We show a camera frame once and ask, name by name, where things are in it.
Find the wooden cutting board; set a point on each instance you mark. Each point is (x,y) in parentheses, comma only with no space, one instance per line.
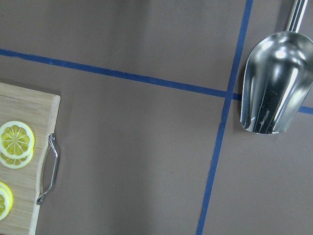
(32,183)

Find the metal scoop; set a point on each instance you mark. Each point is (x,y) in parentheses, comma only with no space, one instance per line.
(278,77)

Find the upper top lemon slice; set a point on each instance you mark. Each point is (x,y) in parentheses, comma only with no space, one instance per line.
(16,139)

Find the lemon slice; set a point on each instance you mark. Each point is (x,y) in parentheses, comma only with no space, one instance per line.
(16,163)
(6,200)
(16,139)

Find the upper bottom lemon slice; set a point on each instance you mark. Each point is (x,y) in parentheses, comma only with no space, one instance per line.
(16,163)

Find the lower lemon slice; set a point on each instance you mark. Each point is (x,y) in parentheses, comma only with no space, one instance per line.
(6,200)

